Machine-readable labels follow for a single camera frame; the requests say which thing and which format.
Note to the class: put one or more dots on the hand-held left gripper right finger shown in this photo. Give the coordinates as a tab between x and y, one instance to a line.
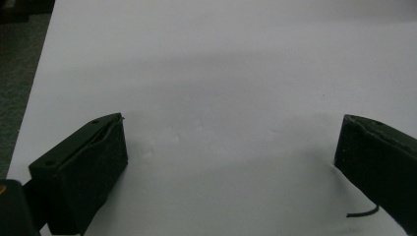
377	164

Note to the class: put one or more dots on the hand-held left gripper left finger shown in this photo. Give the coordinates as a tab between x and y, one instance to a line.
78	177

